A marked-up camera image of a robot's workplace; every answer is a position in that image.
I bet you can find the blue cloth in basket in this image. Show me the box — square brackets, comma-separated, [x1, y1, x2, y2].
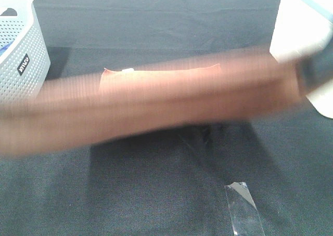
[0, 42, 12, 56]

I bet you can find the brown microfibre towel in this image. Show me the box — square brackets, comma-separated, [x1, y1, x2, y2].
[1, 48, 307, 158]

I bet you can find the grey perforated laundry basket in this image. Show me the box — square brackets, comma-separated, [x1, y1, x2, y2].
[1, 0, 50, 103]

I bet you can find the clear adhesive tape strip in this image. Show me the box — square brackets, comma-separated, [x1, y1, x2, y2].
[224, 182, 265, 236]

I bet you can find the white plastic storage bin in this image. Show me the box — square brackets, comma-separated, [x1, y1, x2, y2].
[270, 0, 332, 118]

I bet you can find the black table cloth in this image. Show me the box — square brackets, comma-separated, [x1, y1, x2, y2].
[1, 0, 332, 235]

